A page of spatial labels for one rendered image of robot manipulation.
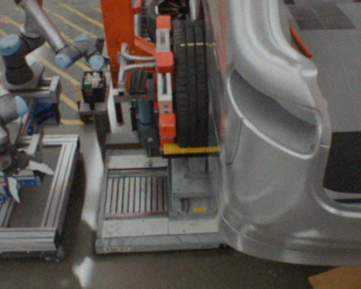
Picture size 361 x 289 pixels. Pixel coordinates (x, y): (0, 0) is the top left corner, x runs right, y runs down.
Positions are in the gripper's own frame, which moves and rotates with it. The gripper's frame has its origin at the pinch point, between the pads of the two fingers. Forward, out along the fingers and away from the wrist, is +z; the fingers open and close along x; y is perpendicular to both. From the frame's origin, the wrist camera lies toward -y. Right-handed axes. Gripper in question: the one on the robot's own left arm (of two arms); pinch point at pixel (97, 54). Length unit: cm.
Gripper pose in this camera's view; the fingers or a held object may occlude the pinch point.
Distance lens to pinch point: 263.2
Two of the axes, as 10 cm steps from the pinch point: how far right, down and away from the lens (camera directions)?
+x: 9.4, 2.4, 2.5
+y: -2.9, 9.3, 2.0
